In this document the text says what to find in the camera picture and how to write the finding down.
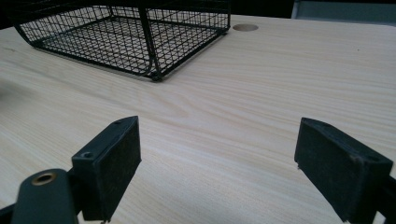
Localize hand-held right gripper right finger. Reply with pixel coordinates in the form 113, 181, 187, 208
293, 117, 394, 224

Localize black wire mesh basket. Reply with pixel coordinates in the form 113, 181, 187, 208
13, 0, 232, 82

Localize grey box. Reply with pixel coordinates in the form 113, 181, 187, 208
290, 0, 396, 26

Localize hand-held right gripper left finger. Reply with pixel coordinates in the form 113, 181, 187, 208
71, 115, 142, 223

